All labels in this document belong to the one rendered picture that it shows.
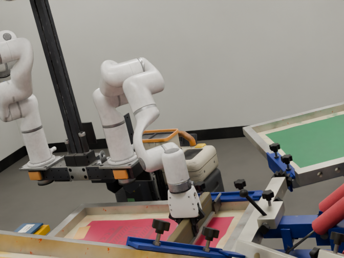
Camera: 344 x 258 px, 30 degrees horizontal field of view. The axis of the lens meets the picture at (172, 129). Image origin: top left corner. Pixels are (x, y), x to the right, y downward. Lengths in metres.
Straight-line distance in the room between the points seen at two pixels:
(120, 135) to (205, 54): 3.59
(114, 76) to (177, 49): 3.93
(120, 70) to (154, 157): 0.36
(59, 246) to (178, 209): 0.83
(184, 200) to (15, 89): 0.96
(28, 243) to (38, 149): 1.54
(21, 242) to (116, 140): 1.30
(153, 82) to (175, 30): 3.96
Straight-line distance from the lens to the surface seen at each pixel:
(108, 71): 2.27
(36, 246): 1.35
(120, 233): 2.44
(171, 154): 2.06
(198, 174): 3.12
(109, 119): 2.56
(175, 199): 2.13
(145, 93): 2.17
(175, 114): 6.38
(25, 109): 2.82
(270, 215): 2.03
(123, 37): 6.38
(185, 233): 2.12
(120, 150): 2.59
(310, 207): 4.56
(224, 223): 2.32
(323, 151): 2.81
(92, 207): 2.66
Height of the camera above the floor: 1.95
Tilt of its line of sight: 16 degrees down
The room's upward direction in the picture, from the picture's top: 13 degrees counter-clockwise
